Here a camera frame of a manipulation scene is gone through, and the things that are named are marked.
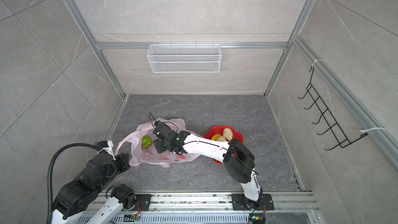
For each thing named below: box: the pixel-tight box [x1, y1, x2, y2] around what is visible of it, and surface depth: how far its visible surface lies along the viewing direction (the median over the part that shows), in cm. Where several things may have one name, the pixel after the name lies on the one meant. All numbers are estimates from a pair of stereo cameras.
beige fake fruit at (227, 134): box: [222, 127, 234, 142], surface depth 92 cm
